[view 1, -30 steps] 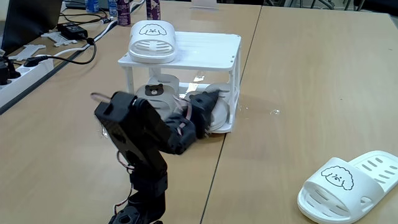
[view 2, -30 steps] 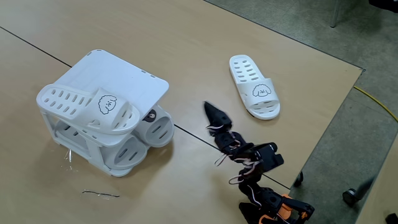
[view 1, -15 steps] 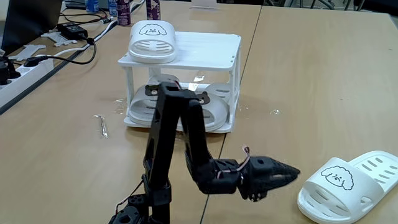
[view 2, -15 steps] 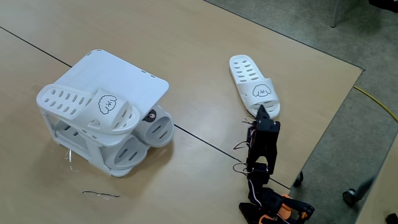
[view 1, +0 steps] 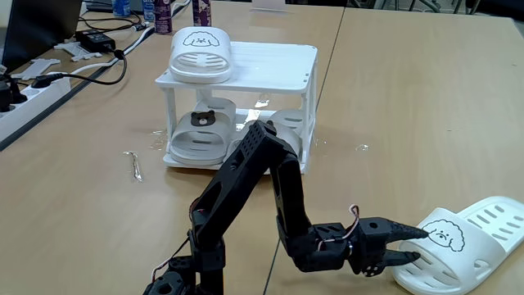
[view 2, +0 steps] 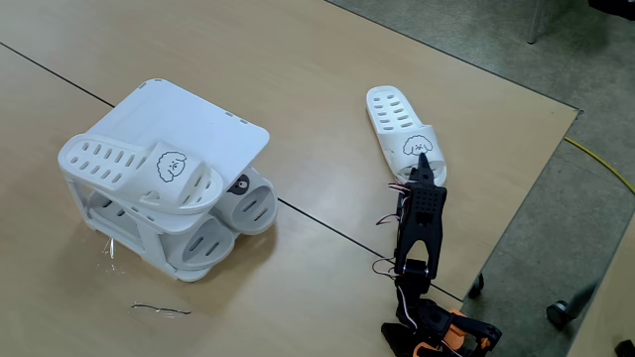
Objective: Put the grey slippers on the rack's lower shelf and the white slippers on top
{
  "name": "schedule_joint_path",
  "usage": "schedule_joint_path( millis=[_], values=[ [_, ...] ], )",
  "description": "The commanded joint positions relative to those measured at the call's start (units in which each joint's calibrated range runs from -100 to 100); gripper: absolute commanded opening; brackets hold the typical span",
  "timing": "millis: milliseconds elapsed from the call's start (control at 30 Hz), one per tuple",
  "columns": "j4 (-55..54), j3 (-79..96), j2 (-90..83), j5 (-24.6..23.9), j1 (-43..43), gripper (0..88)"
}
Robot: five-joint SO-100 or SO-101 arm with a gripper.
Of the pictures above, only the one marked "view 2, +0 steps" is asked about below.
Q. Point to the white dog slipper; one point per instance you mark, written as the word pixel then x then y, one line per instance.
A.
pixel 397 124
pixel 144 173

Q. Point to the grey bear slipper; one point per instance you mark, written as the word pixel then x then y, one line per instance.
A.
pixel 253 210
pixel 203 245

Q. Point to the white two-shelf shoe rack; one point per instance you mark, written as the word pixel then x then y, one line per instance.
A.
pixel 198 119

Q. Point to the black table caster wheel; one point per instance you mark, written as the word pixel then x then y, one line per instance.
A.
pixel 476 286

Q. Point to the metal chair leg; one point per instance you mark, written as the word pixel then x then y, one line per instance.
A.
pixel 536 22

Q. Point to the black chair caster with leg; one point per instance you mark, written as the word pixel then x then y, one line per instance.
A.
pixel 563 312

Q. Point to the black chair seat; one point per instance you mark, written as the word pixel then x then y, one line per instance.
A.
pixel 612 7

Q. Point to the black object at floor edge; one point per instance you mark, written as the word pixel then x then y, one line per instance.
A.
pixel 626 348

